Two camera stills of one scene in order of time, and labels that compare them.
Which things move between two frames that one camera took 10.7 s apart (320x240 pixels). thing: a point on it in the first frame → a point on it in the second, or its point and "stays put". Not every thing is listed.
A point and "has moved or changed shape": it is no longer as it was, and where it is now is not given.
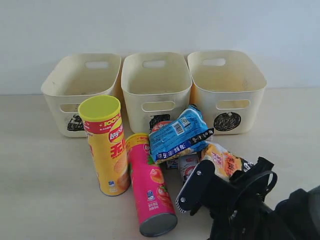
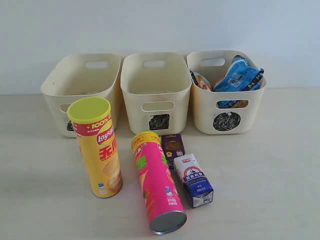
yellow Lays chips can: x=102 y=118 has moved or changed shape
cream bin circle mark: x=228 y=86 stays put
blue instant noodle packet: x=188 y=131 → x=240 y=77
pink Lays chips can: x=156 y=212 has moved or changed shape
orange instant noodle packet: x=225 y=163 → x=202 y=82
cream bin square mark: x=158 y=86 stays put
